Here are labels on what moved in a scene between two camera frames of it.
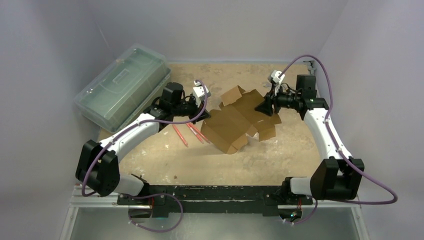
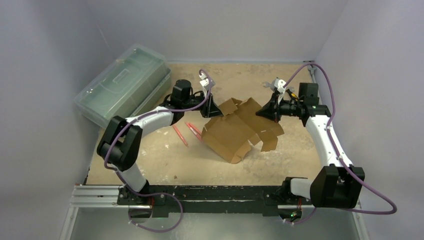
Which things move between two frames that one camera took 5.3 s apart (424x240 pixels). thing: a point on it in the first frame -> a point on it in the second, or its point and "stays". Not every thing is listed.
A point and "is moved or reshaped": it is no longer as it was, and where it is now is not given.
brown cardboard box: (227, 127) is moved or reshaped
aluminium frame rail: (78, 200) stays
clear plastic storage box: (128, 86) stays
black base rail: (162, 200) stays
